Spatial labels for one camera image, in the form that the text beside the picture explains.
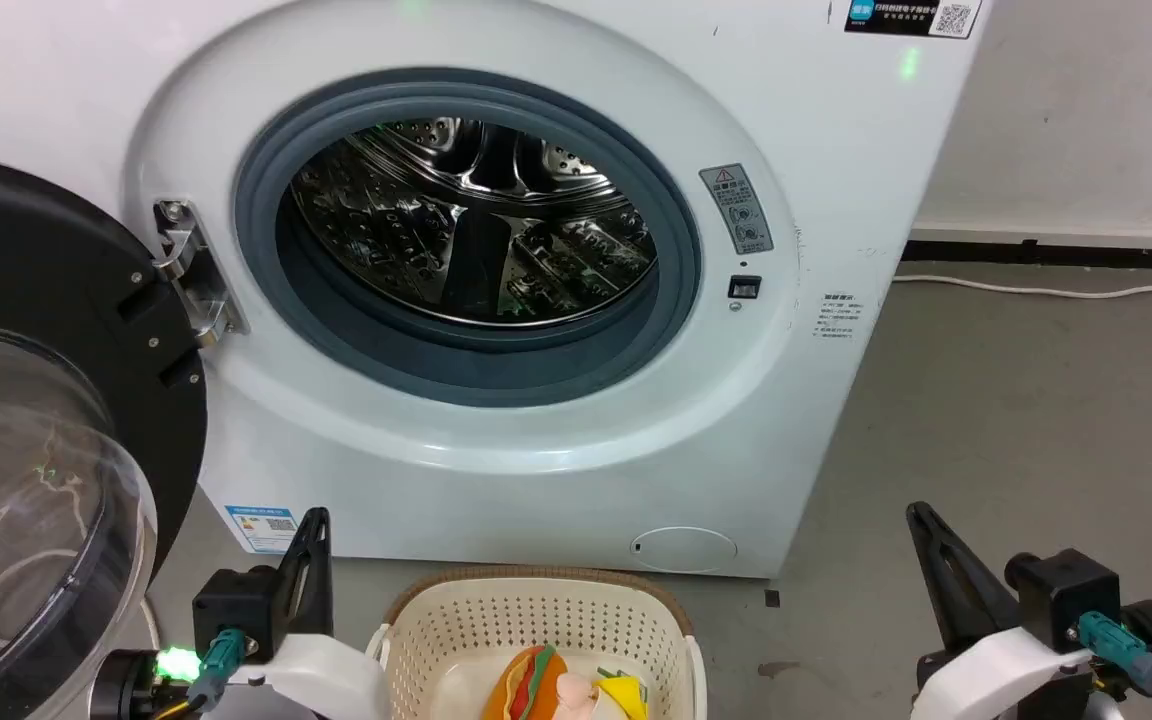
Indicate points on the metal washer door hinge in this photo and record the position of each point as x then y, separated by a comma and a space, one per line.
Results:
198, 280

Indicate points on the black QR code label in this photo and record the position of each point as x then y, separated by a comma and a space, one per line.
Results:
901, 16

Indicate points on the blue energy label sticker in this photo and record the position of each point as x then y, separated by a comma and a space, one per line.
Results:
261, 528

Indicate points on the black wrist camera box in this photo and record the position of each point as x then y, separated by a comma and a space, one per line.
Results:
1061, 590
234, 605

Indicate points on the cream perforated laundry basket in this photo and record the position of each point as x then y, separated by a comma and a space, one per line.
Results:
456, 620

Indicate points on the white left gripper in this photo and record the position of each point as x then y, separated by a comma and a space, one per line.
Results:
321, 680

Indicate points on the black washer door clear dome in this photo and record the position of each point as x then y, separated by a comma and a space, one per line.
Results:
36, 260

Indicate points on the black wall baseboard strip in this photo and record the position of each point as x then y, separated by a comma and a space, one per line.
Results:
1056, 255

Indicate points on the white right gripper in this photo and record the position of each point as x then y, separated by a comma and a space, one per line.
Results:
996, 675

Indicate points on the white text sticker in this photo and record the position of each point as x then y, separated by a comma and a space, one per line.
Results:
836, 316

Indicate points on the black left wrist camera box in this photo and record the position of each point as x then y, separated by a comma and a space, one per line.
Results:
234, 605

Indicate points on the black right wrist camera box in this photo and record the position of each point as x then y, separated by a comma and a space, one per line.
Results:
1061, 590

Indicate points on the plush hamburger toy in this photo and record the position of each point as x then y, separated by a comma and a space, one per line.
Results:
521, 685

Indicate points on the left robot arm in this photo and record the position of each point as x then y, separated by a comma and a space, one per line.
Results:
131, 690

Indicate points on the grey warning sticker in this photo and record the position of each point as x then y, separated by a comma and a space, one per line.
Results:
738, 210

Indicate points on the white front-load washing machine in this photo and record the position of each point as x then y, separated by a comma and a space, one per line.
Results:
536, 480

